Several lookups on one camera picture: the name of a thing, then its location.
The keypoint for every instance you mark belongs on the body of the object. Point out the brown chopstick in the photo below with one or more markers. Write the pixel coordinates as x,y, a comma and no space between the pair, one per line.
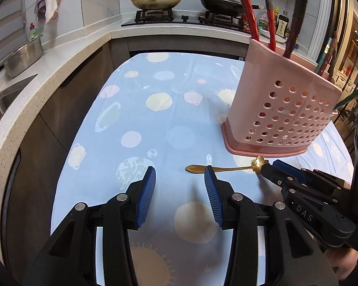
333,53

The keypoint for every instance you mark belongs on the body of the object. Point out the pink perforated utensil holder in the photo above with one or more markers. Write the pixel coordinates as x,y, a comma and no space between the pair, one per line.
286,95

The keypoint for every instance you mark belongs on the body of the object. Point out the brown sauce bottle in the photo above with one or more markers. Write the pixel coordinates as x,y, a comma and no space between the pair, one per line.
276,16

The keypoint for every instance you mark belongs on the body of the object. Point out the green chopstick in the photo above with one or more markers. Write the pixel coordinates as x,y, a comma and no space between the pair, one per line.
350,96
324,55

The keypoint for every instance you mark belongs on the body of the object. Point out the black soy sauce bottle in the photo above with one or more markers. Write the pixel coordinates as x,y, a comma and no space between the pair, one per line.
282,25

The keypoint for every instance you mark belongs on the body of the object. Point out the dark red chopstick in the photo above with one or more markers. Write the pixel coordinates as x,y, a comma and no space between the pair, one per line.
296,12

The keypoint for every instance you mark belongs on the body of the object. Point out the black framed glass door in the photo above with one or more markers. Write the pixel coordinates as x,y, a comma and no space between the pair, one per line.
355,35

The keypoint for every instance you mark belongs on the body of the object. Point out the gold flower spoon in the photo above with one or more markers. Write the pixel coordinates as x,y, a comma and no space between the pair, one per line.
235,169

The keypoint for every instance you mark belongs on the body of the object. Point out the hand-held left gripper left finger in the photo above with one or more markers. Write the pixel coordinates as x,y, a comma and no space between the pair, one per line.
145,199

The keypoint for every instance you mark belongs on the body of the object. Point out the green dish soap bottle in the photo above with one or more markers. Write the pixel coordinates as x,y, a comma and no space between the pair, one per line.
34,32

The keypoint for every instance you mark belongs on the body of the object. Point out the grey window blind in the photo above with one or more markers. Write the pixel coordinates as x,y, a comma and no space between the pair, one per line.
3,44

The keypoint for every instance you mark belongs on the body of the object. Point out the black gas stove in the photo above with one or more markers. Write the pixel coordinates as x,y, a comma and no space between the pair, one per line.
179,20

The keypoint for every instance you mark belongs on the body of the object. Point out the purple towel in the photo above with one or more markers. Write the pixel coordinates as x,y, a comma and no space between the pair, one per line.
41,3

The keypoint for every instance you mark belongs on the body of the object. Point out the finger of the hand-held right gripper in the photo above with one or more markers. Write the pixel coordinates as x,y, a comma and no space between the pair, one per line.
271,174
289,169

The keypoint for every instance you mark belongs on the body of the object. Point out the white towel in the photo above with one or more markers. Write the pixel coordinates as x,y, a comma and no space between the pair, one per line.
54,0

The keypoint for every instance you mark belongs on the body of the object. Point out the steel basin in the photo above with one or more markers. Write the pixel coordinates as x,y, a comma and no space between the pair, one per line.
24,59

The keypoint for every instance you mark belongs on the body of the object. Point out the blue spotted tablecloth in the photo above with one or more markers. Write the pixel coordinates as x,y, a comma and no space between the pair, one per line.
167,119

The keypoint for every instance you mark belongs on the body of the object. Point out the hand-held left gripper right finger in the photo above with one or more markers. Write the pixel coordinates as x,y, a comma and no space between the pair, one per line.
214,199

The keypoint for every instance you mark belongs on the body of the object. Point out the black wok with lid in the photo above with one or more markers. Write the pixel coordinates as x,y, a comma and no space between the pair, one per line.
220,4

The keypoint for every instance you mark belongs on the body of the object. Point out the steel sink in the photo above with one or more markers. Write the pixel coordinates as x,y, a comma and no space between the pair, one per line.
3,104

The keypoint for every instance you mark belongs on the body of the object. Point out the person's right hand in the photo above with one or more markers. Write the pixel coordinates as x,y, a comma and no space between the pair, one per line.
343,262

